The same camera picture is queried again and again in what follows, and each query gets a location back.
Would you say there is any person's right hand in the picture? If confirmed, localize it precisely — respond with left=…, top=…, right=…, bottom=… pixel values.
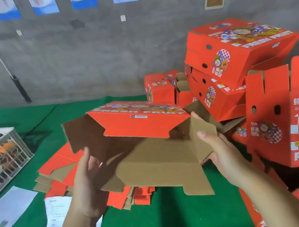
left=191, top=105, right=258, bottom=193

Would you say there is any person's left hand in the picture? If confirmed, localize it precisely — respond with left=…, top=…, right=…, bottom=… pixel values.
left=62, top=145, right=112, bottom=223

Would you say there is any red cardboard carton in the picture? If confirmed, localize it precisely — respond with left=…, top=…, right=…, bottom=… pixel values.
left=60, top=89, right=225, bottom=212

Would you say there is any person's right forearm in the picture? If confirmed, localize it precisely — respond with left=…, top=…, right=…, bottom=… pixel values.
left=238, top=164, right=299, bottom=227

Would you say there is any stack of flat red cartons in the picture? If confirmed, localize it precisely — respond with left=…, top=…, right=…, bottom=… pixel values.
left=28, top=133, right=158, bottom=222

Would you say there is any red fruit box with holes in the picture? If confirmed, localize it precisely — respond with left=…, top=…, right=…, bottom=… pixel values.
left=184, top=57, right=250, bottom=125

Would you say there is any open red fruit box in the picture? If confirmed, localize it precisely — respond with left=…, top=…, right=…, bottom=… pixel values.
left=172, top=71, right=199, bottom=110

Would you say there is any printed white paper sheet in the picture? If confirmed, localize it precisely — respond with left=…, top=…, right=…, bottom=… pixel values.
left=22, top=191, right=104, bottom=227

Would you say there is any tall red box with flaps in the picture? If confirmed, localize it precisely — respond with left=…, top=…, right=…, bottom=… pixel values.
left=237, top=56, right=299, bottom=174

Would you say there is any white plastic crate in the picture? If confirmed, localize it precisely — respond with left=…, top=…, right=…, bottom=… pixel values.
left=0, top=123, right=40, bottom=205

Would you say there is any small red fruit box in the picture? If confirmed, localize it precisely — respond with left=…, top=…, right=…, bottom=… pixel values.
left=143, top=70, right=184, bottom=108

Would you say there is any green tablecloth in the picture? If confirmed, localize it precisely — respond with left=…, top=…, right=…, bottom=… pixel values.
left=0, top=77, right=264, bottom=227

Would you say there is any blank white paper sheet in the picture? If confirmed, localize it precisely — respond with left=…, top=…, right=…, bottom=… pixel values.
left=0, top=183, right=43, bottom=227

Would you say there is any large closed red fruit box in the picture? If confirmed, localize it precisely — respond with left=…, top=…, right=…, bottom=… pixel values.
left=180, top=10, right=299, bottom=94

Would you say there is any beige wall plate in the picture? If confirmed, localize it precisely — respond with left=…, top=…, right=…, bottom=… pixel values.
left=203, top=0, right=228, bottom=11

